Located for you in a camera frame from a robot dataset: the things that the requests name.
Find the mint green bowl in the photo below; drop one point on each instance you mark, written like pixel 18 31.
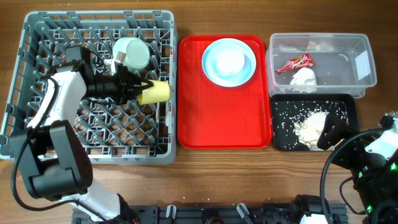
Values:
pixel 136 50

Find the light blue plate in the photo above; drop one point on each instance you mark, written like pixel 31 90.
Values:
pixel 238 79

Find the yellow plastic cup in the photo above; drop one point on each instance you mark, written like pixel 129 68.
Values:
pixel 160 92

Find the clear plastic waste bin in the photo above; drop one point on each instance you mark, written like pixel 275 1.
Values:
pixel 344 63

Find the grey plastic dishwasher rack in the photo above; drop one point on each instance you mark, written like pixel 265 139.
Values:
pixel 130 134

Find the black waste tray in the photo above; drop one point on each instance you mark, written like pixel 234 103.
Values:
pixel 284 107

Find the red snack wrapper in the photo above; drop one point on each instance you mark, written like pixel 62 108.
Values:
pixel 305 60

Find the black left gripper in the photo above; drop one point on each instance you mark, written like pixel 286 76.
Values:
pixel 130 88

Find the light green small bowl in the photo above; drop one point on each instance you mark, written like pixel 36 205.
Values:
pixel 225 60

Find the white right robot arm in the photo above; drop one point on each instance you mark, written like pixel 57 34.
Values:
pixel 377 189

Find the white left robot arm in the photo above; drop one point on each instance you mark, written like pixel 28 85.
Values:
pixel 51 166

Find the pile of rice scraps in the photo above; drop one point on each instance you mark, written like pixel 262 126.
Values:
pixel 308 127

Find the red plastic serving tray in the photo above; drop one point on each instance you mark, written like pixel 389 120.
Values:
pixel 210 116

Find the white napkin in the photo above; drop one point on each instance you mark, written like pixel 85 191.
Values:
pixel 304 77

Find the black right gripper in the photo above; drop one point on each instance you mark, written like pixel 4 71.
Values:
pixel 341 130

